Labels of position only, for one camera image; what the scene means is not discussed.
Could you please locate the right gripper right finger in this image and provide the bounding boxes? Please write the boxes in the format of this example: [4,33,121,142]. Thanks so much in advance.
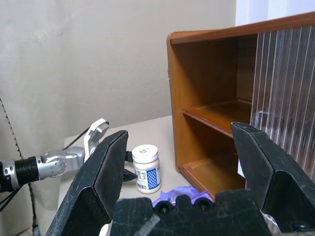
[230,122,315,234]

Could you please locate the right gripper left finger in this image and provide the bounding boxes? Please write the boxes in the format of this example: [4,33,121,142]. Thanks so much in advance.
[45,129,129,236]

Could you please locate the white bottle with blue label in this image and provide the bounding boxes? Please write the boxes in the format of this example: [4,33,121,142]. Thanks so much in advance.
[131,145,162,195]

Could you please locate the purple tissue pack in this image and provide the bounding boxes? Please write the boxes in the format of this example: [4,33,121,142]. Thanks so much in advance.
[152,186,217,209]

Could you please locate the ribbed clear sliding door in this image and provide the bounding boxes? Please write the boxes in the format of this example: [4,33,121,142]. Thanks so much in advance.
[250,24,315,181]

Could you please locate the brown wooden cabinet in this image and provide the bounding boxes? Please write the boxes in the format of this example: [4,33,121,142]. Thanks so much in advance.
[166,11,315,197]

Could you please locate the wooden cabinet shelf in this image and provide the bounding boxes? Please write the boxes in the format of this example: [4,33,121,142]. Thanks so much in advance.
[182,98,253,138]

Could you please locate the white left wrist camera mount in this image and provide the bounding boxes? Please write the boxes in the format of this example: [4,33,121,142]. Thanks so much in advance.
[83,118,111,162]

